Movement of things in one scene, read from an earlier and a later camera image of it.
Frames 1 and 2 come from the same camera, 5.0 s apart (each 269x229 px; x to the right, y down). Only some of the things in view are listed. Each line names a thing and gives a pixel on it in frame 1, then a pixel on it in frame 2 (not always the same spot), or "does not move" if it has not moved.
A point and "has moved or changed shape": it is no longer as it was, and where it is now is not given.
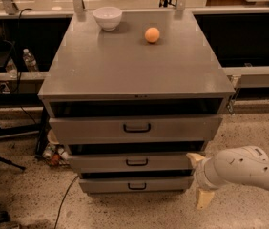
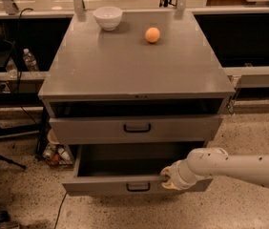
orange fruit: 152,34 does not move
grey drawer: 129,163 has moved or changed shape
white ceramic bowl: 109,17 does not move
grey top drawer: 136,130 does not move
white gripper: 201,175 → 176,175
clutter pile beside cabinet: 53,153 does not move
